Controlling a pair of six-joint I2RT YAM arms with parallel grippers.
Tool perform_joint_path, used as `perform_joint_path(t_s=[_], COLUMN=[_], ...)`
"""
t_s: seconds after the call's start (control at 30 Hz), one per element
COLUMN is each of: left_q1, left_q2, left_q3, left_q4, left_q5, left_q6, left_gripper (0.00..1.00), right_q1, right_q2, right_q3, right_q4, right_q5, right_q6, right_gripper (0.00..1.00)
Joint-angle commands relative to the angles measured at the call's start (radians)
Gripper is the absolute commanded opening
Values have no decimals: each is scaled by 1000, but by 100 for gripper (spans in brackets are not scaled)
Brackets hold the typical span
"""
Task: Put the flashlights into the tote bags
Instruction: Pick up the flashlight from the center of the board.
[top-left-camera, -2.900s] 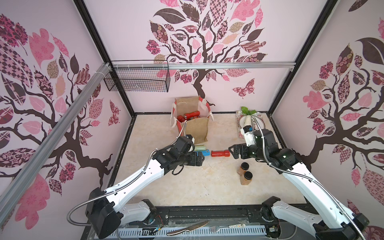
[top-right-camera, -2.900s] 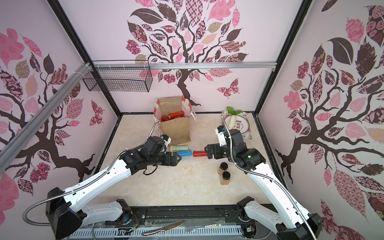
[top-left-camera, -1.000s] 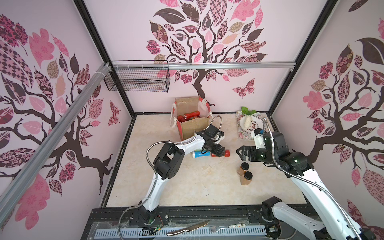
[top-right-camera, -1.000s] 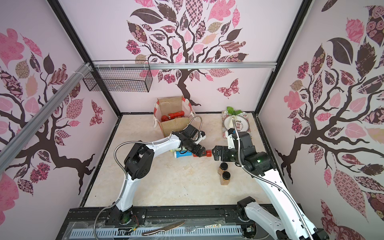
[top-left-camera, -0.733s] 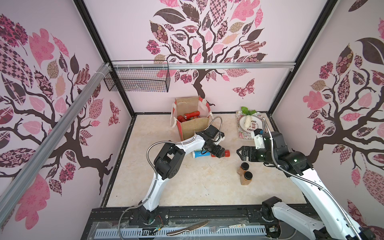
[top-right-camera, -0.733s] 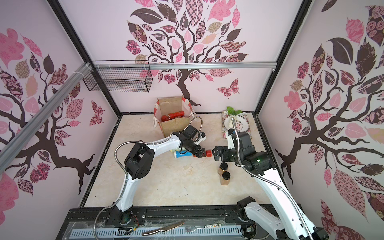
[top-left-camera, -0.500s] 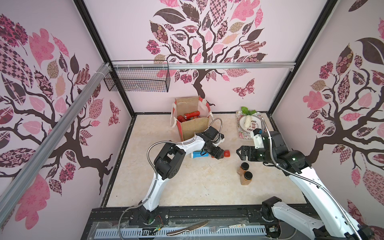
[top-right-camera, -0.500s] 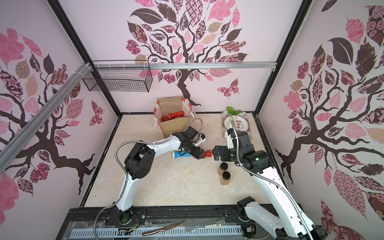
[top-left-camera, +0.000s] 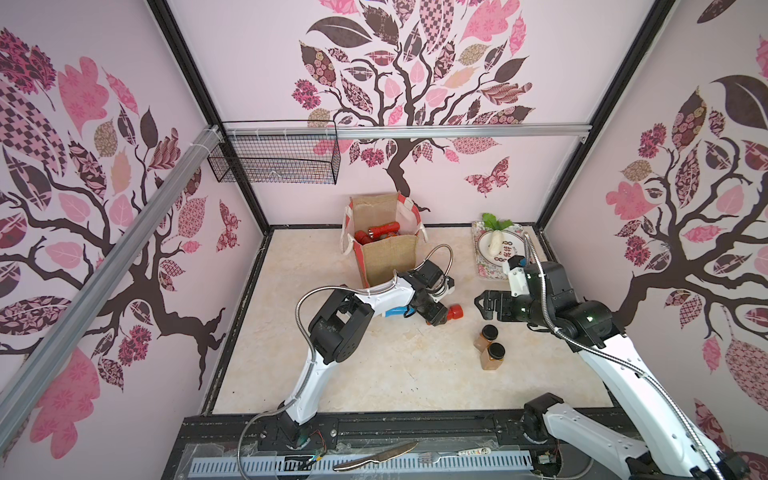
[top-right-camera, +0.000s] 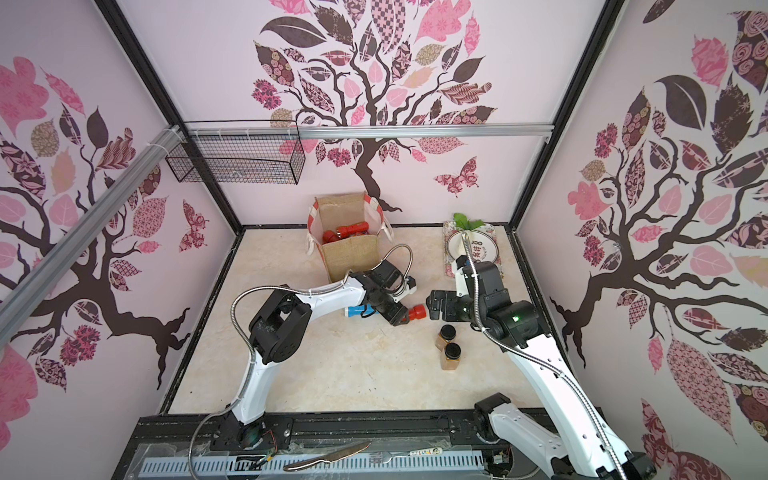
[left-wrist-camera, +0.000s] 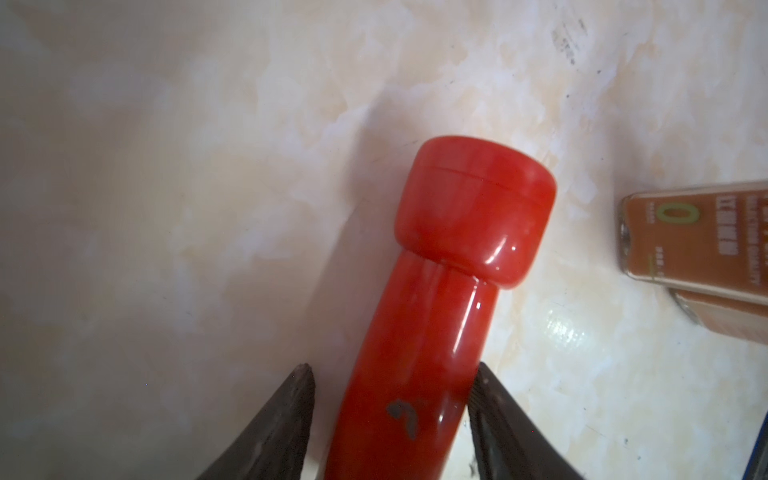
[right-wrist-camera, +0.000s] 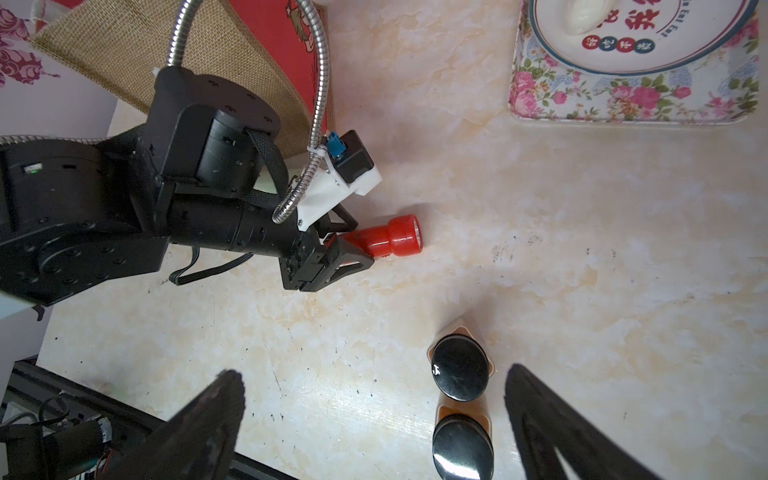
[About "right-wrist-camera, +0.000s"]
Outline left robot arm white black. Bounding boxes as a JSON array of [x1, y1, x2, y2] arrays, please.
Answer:
[[1, 67, 374, 306]]

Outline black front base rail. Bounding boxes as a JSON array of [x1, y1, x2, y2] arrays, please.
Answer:
[[1, 361, 286, 479]]

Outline floral placemat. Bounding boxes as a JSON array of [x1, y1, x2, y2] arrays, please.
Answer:
[[509, 1, 759, 125]]

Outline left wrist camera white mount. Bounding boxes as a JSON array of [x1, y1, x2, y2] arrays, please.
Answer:
[[296, 130, 382, 232]]

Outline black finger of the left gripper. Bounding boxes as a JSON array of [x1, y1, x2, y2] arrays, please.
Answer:
[[314, 204, 358, 237]]

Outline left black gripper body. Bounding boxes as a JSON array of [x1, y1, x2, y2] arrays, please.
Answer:
[[167, 197, 336, 291]]

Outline white patterned plate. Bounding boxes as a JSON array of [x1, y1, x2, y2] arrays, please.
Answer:
[[524, 1, 758, 76]]

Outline left flexible metal conduit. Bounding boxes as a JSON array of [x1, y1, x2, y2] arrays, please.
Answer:
[[166, 0, 332, 226]]

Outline spice jar black lid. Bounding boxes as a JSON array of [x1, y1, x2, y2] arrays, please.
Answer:
[[427, 318, 495, 402], [432, 396, 495, 480]]

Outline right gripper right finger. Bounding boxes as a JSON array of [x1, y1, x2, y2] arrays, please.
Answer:
[[505, 364, 657, 479]]

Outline white radish toy green leaves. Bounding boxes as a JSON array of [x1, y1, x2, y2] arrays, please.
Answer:
[[563, 0, 617, 35]]

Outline red flashlight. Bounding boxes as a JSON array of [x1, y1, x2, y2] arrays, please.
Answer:
[[341, 214, 424, 258]]

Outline burlap tote bag red trim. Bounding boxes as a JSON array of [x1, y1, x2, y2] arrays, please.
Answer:
[[31, 1, 316, 157]]

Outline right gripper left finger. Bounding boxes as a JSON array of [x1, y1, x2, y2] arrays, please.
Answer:
[[104, 370, 245, 479]]

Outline spice jar black lid lower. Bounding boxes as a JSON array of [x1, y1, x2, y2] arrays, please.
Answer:
[[432, 396, 495, 480]]

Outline finger of the left gripper black triangular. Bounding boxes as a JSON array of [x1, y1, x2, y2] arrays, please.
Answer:
[[300, 235, 374, 292]]

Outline spice jar black lid upper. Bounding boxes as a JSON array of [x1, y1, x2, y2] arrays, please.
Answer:
[[427, 318, 495, 402]]

